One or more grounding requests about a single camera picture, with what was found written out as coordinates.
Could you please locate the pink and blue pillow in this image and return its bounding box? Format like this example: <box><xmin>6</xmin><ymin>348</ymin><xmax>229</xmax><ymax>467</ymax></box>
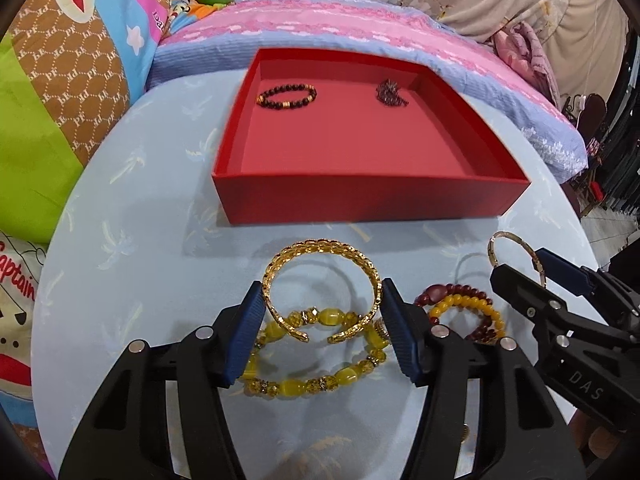
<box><xmin>147</xmin><ymin>0</ymin><xmax>586</xmax><ymax>183</ymax></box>

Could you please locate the light blue palm print tablecloth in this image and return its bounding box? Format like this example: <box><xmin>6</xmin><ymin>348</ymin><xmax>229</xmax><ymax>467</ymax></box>
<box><xmin>30</xmin><ymin>80</ymin><xmax>608</xmax><ymax>480</ymax></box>

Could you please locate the gold cuff bracelet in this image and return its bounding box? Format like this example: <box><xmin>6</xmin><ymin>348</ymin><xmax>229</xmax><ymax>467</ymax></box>
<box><xmin>262</xmin><ymin>240</ymin><xmax>383</xmax><ymax>345</ymax></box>

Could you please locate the dark metal rack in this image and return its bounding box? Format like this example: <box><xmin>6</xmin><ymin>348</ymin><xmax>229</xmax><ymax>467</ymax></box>
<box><xmin>565</xmin><ymin>35</ymin><xmax>640</xmax><ymax>261</ymax></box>

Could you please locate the dark red bead bracelet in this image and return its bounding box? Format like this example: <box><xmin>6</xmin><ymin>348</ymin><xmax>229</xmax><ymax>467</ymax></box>
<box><xmin>414</xmin><ymin>282</ymin><xmax>503</xmax><ymax>345</ymax></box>

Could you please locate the thin gold bangle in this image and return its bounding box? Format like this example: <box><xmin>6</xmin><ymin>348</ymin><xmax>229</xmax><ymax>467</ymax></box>
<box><xmin>487</xmin><ymin>231</ymin><xmax>548</xmax><ymax>288</ymax></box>

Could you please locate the monkey cartoon pillow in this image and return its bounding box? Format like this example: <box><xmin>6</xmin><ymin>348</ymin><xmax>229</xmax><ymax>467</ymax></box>
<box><xmin>0</xmin><ymin>0</ymin><xmax>228</xmax><ymax>480</ymax></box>

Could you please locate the amber round bead bracelet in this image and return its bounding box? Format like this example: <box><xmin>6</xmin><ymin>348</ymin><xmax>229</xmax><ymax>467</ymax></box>
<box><xmin>427</xmin><ymin>294</ymin><xmax>507</xmax><ymax>341</ymax></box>

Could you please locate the dark chain necklace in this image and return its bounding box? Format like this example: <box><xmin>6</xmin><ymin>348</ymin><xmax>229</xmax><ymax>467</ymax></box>
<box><xmin>375</xmin><ymin>78</ymin><xmax>410</xmax><ymax>107</ymax></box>

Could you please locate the red cardboard box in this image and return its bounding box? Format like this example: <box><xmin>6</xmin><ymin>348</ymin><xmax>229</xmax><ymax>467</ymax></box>
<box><xmin>211</xmin><ymin>48</ymin><xmax>531</xmax><ymax>225</ymax></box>

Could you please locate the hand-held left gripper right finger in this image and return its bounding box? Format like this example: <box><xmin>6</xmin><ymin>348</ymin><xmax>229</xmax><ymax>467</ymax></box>
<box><xmin>380</xmin><ymin>278</ymin><xmax>587</xmax><ymax>480</ymax></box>

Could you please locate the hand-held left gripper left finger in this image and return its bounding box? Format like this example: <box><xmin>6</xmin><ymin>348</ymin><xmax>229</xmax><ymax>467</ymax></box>
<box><xmin>59</xmin><ymin>281</ymin><xmax>266</xmax><ymax>480</ymax></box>

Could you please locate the black beaded bracelet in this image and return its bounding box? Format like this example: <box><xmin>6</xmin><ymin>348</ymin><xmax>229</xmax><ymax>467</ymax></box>
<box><xmin>256</xmin><ymin>83</ymin><xmax>318</xmax><ymax>109</ymax></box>

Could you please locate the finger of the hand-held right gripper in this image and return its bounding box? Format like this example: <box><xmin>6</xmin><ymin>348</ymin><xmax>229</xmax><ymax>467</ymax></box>
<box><xmin>535</xmin><ymin>248</ymin><xmax>640</xmax><ymax>333</ymax></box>
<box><xmin>489</xmin><ymin>263</ymin><xmax>576</xmax><ymax>356</ymax></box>

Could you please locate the yellow stone beaded bracelet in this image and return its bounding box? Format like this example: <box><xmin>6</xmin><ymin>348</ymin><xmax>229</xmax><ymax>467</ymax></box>
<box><xmin>239</xmin><ymin>306</ymin><xmax>391</xmax><ymax>401</ymax></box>

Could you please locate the pink purple crumpled cloth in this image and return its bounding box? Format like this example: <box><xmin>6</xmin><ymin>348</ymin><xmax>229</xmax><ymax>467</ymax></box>
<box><xmin>492</xmin><ymin>21</ymin><xmax>563</xmax><ymax>106</ymax></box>

